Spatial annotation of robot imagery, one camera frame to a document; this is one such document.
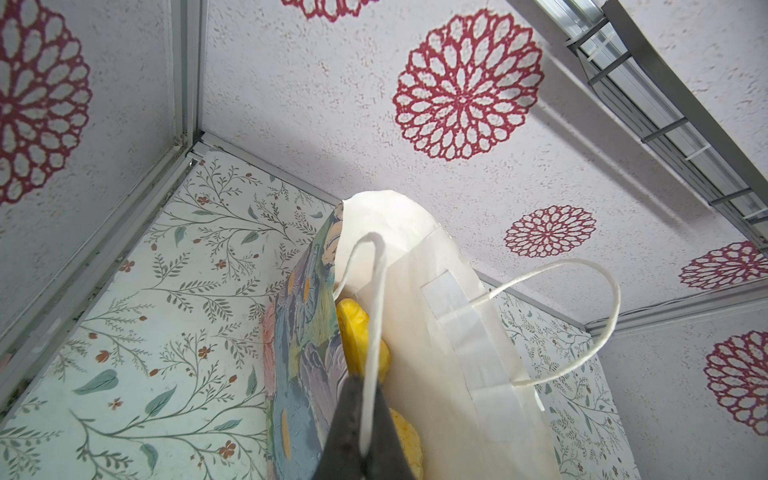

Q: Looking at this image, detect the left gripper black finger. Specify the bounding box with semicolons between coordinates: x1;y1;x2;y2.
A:
313;377;414;480

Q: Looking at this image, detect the orange croissant bread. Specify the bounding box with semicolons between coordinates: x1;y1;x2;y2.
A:
389;408;424;480

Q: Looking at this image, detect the round yellow bun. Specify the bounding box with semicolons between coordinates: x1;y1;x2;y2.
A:
336;298;370;377

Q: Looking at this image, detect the floral paper bag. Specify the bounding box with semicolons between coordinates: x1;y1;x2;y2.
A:
262;190;622;480

